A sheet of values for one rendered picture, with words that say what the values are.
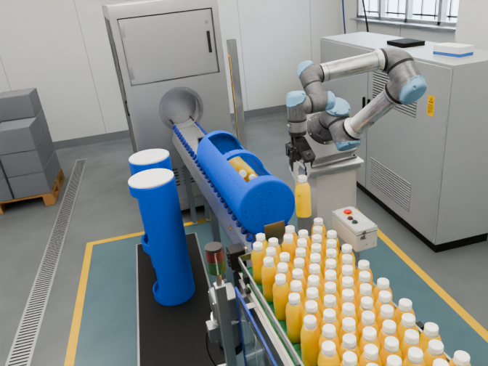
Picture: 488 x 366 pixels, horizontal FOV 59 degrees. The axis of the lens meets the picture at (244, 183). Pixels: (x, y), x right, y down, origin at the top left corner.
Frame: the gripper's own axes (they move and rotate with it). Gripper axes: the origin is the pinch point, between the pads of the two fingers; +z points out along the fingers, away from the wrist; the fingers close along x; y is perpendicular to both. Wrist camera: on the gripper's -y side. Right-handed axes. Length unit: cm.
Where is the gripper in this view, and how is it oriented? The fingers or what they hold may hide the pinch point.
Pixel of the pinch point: (301, 178)
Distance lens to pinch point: 178.9
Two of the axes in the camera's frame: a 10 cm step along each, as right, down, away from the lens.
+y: -3.2, -3.7, 8.7
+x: -9.4, 2.2, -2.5
